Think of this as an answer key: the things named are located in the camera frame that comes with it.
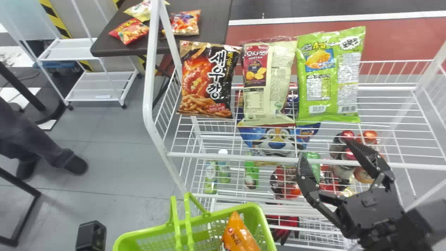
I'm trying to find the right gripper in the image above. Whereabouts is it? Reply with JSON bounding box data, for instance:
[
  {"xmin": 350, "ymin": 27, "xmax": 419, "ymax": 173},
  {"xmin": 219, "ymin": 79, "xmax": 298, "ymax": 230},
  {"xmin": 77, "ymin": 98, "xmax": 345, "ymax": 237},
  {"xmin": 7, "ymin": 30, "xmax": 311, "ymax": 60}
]
[{"xmin": 295, "ymin": 139, "xmax": 407, "ymax": 240}]

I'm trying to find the green basket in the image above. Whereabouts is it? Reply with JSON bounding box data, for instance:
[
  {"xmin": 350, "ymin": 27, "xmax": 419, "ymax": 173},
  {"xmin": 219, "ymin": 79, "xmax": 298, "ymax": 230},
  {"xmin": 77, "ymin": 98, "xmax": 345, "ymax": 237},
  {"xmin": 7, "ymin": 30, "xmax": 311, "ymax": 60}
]
[{"xmin": 112, "ymin": 192, "xmax": 278, "ymax": 251}]

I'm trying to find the green can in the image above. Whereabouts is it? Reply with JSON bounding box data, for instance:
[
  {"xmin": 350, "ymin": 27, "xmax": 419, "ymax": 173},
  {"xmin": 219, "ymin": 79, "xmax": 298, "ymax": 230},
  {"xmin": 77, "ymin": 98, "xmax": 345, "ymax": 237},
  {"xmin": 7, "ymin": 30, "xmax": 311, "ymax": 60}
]
[{"xmin": 302, "ymin": 151, "xmax": 322, "ymax": 183}]

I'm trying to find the red noodle cup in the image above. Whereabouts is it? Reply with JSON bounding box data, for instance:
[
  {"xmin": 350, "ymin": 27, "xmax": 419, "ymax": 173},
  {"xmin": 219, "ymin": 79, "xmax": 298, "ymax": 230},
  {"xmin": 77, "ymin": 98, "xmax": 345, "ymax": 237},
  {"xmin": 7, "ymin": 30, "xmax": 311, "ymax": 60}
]
[{"xmin": 269, "ymin": 165, "xmax": 302, "ymax": 200}]

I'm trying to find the blue cereal bag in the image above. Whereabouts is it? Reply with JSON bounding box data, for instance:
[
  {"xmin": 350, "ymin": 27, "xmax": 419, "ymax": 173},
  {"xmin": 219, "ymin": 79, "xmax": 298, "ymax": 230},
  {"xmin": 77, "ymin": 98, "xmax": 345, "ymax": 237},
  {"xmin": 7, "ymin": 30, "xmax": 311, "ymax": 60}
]
[{"xmin": 238, "ymin": 122, "xmax": 321, "ymax": 165}]

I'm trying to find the red snack packet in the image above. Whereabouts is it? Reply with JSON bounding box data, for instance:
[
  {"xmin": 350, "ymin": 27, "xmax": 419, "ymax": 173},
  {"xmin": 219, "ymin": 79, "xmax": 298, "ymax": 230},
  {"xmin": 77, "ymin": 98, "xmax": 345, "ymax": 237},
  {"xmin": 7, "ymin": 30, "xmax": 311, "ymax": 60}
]
[
  {"xmin": 266, "ymin": 214, "xmax": 300, "ymax": 245},
  {"xmin": 108, "ymin": 18, "xmax": 150, "ymax": 45}
]

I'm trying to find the green bottle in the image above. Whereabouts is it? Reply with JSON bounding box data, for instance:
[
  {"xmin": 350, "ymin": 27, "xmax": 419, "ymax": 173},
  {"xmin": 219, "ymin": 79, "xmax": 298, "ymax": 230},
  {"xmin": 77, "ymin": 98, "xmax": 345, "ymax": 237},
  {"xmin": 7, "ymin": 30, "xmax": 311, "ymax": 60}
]
[
  {"xmin": 204, "ymin": 160, "xmax": 218, "ymax": 195},
  {"xmin": 217, "ymin": 149, "xmax": 232, "ymax": 184},
  {"xmin": 244, "ymin": 153, "xmax": 260, "ymax": 191}
]

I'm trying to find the green snack packet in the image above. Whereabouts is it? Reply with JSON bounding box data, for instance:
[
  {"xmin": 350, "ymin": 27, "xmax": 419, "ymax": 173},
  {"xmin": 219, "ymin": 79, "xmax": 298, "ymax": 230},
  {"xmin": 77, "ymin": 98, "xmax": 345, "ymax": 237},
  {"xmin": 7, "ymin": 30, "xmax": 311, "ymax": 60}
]
[{"xmin": 295, "ymin": 26, "xmax": 367, "ymax": 123}]

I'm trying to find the cream snack packet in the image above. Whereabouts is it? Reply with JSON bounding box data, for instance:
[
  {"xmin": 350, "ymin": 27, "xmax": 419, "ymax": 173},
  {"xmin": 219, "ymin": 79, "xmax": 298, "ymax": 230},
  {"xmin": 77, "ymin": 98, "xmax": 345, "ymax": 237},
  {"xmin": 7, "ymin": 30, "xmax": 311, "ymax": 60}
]
[{"xmin": 237, "ymin": 39, "xmax": 298, "ymax": 127}]

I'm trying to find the orange snack packet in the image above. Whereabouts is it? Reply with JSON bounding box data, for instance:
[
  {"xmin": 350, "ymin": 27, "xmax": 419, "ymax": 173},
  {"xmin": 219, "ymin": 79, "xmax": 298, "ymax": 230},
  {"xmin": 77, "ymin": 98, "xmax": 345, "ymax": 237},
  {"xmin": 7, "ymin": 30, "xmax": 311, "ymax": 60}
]
[
  {"xmin": 161, "ymin": 9, "xmax": 202, "ymax": 36},
  {"xmin": 221, "ymin": 211, "xmax": 262, "ymax": 251}
]

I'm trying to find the black snack packet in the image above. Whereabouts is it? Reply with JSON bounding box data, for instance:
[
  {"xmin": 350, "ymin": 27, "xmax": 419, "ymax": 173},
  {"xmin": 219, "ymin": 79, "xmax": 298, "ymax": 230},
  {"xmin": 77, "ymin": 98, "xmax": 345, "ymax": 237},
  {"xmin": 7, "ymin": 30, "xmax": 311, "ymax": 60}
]
[{"xmin": 176, "ymin": 40, "xmax": 242, "ymax": 120}]

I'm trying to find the dark side table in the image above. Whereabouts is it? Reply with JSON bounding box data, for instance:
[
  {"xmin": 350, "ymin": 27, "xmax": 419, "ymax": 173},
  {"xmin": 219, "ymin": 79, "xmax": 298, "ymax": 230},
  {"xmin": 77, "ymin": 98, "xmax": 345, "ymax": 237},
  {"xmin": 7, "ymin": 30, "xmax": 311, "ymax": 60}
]
[{"xmin": 90, "ymin": 0, "xmax": 233, "ymax": 109}]

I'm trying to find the white shelf trolley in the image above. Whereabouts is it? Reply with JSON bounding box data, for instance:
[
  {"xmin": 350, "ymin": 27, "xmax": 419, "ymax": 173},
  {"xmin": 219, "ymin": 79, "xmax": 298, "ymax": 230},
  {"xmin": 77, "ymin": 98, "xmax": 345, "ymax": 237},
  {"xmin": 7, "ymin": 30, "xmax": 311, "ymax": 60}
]
[{"xmin": 34, "ymin": 0, "xmax": 140, "ymax": 109}]

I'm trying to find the yellow snack packet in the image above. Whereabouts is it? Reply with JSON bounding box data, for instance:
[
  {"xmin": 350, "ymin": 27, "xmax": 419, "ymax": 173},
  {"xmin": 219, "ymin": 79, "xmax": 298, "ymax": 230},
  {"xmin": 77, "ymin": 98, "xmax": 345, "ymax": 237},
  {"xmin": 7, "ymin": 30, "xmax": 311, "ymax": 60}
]
[{"xmin": 123, "ymin": 0, "xmax": 170, "ymax": 22}]

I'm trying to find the person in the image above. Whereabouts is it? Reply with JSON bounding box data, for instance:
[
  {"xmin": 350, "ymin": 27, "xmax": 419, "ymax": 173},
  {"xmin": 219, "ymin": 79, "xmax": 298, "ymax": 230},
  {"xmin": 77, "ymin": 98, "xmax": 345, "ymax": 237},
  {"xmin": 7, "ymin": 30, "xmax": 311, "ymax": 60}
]
[{"xmin": 0, "ymin": 97, "xmax": 89, "ymax": 180}]

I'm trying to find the white wire rack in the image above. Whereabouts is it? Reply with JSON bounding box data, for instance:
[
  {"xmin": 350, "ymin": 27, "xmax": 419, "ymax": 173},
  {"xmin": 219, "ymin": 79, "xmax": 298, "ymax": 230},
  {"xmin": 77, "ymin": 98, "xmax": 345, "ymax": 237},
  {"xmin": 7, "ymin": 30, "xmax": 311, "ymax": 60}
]
[{"xmin": 142, "ymin": 0, "xmax": 446, "ymax": 251}]

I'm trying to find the striped post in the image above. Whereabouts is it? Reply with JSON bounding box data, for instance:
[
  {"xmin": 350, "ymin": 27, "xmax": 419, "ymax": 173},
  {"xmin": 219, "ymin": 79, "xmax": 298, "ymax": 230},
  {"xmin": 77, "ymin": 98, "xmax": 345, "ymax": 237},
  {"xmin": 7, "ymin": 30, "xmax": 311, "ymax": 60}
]
[{"xmin": 38, "ymin": 0, "xmax": 95, "ymax": 72}]

